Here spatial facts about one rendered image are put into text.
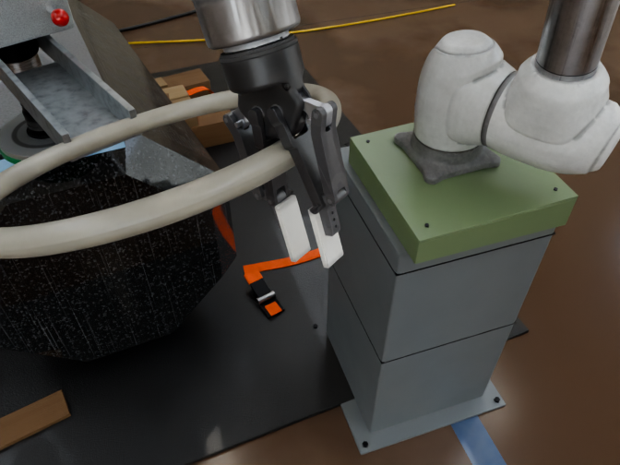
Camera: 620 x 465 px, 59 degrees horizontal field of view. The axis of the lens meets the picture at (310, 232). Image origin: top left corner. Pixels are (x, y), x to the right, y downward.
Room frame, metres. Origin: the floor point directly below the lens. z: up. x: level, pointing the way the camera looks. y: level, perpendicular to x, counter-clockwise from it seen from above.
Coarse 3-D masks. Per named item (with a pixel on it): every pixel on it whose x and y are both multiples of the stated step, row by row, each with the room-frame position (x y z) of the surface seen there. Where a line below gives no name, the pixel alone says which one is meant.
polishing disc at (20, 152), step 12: (12, 120) 1.12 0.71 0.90; (24, 120) 1.12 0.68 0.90; (0, 132) 1.07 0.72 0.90; (12, 132) 1.07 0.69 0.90; (24, 132) 1.07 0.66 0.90; (0, 144) 1.02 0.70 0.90; (12, 144) 1.02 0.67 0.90; (24, 144) 1.02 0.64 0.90; (36, 144) 1.02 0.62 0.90; (48, 144) 1.02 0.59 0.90; (12, 156) 0.98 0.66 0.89; (24, 156) 0.98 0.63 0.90
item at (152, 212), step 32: (224, 96) 0.78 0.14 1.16; (320, 96) 0.61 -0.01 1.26; (96, 128) 0.74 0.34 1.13; (128, 128) 0.75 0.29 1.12; (32, 160) 0.64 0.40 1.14; (64, 160) 0.67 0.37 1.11; (256, 160) 0.42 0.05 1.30; (288, 160) 0.43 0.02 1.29; (0, 192) 0.55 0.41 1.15; (192, 192) 0.37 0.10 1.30; (224, 192) 0.38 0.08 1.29; (64, 224) 0.35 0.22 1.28; (96, 224) 0.35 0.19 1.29; (128, 224) 0.35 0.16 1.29; (160, 224) 0.35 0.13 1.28; (0, 256) 0.35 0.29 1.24; (32, 256) 0.34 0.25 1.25
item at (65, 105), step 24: (48, 48) 1.06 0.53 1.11; (0, 72) 0.94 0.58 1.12; (24, 72) 0.99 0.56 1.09; (48, 72) 0.99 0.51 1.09; (72, 72) 0.96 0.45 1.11; (24, 96) 0.82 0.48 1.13; (48, 96) 0.89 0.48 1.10; (72, 96) 0.89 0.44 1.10; (96, 96) 0.88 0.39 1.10; (120, 96) 0.81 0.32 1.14; (48, 120) 0.74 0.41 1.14; (72, 120) 0.81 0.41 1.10; (96, 120) 0.81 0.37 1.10
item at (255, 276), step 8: (256, 272) 1.37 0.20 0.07; (248, 280) 1.33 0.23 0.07; (256, 280) 1.34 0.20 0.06; (264, 280) 1.34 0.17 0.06; (256, 288) 1.31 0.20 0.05; (264, 288) 1.31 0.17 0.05; (256, 296) 1.28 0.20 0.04; (264, 296) 1.27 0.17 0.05; (272, 296) 1.28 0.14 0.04; (264, 304) 1.25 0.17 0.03; (272, 304) 1.25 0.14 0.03; (280, 304) 1.25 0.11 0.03; (264, 312) 1.22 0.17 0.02; (272, 312) 1.22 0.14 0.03; (280, 312) 1.23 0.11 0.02
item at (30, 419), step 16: (48, 400) 0.87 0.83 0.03; (64, 400) 0.87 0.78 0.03; (16, 416) 0.81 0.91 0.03; (32, 416) 0.81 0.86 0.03; (48, 416) 0.81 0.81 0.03; (64, 416) 0.81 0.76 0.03; (0, 432) 0.76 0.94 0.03; (16, 432) 0.76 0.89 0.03; (32, 432) 0.76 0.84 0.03; (0, 448) 0.71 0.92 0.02
